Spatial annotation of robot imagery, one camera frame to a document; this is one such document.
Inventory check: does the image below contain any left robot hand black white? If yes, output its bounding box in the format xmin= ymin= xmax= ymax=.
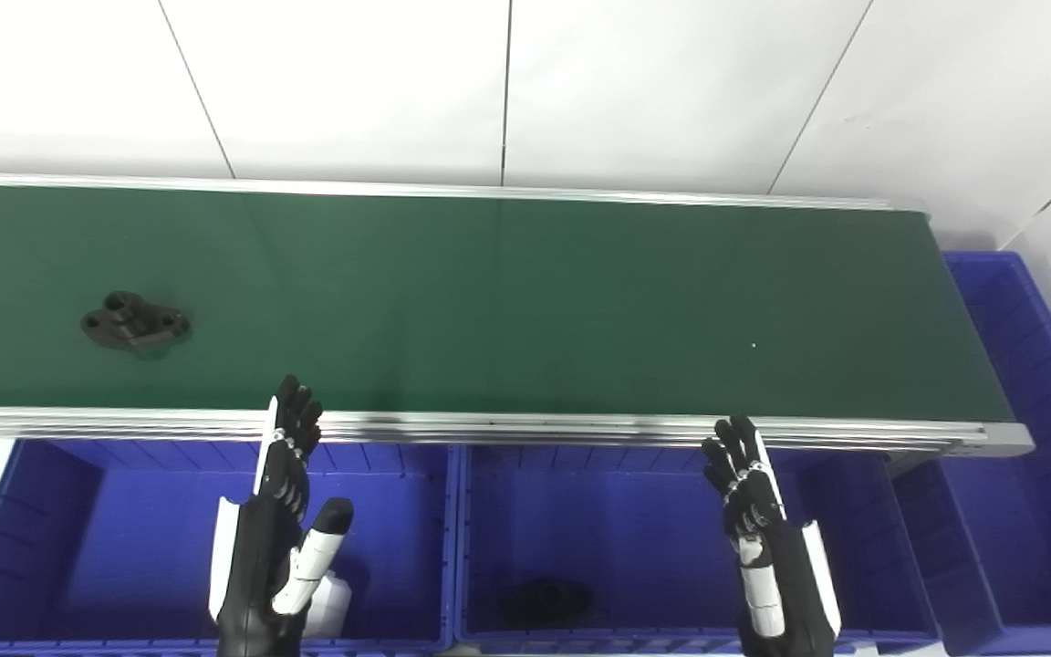
xmin=208 ymin=373 xmax=355 ymax=657

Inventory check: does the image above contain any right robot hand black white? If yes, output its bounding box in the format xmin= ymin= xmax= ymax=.
xmin=702 ymin=414 xmax=843 ymax=657

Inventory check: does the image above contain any black bracket part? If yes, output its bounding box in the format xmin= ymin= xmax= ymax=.
xmin=80 ymin=291 xmax=192 ymax=351

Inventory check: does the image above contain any white block part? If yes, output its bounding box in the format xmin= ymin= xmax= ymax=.
xmin=305 ymin=570 xmax=353 ymax=640

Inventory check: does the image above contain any blue plastic bin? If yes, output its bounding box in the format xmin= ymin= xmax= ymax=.
xmin=454 ymin=444 xmax=942 ymax=654
xmin=890 ymin=251 xmax=1051 ymax=654
xmin=0 ymin=438 xmax=456 ymax=656

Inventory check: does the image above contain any black part in bin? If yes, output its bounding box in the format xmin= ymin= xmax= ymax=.
xmin=500 ymin=577 xmax=596 ymax=631

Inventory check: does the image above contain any green conveyor belt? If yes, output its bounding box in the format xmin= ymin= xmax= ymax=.
xmin=0 ymin=182 xmax=1017 ymax=423
xmin=0 ymin=172 xmax=1035 ymax=459

